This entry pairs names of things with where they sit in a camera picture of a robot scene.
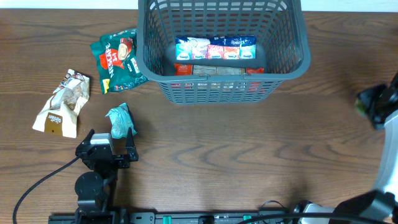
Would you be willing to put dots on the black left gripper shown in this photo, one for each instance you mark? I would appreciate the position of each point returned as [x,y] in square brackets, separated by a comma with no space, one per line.
[124,162]

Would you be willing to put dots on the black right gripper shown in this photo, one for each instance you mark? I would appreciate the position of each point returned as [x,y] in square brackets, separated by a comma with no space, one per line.
[374,101]

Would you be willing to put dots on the green lid jar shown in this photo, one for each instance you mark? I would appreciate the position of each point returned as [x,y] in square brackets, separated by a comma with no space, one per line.
[361,108]

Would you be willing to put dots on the teal snack packet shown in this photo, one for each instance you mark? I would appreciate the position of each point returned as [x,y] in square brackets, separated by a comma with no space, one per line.
[121,121]

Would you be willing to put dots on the white brown snack bag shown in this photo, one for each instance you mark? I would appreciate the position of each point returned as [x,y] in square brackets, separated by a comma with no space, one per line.
[59,114]

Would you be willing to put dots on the green Nescafe coffee bag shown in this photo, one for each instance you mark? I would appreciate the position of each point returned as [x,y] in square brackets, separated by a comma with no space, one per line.
[116,61]

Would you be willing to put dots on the orange tan noodle packet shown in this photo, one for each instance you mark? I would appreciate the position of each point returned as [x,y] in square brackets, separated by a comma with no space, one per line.
[210,71]

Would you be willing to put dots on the blue tissue pack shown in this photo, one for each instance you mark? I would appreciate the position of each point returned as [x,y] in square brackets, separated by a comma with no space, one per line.
[228,48]

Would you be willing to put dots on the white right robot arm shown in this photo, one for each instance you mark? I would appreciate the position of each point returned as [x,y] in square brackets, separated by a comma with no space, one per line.
[381,201]

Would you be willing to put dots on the grey plastic basket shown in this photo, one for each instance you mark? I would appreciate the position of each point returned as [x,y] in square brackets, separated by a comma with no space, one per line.
[282,50]

